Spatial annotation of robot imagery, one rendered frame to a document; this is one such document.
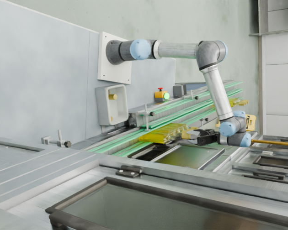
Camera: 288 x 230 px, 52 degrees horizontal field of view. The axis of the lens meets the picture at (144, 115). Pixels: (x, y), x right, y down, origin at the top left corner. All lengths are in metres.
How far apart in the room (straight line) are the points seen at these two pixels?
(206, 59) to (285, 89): 6.17
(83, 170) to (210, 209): 0.36
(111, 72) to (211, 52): 0.63
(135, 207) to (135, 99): 1.49
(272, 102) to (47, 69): 6.62
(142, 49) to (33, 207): 1.21
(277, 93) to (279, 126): 0.80
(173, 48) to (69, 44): 0.57
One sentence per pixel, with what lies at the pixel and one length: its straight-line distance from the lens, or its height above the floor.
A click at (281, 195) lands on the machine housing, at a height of 1.89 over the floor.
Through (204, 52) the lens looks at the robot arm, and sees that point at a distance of 1.49.
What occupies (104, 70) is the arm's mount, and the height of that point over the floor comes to 0.78.
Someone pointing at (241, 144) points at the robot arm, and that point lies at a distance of 1.64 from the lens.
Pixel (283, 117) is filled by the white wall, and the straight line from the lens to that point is 7.71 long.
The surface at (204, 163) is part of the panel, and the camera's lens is 1.69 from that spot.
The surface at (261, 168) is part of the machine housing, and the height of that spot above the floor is 1.59.
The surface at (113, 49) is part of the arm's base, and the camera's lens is 1.77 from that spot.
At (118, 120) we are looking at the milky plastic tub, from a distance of 1.78.
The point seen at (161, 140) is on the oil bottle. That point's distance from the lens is 1.77.
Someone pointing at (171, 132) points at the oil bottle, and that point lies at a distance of 1.80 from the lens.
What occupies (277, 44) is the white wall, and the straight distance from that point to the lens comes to 7.56.
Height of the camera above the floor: 2.00
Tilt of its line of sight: 36 degrees down
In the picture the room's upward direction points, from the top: 93 degrees clockwise
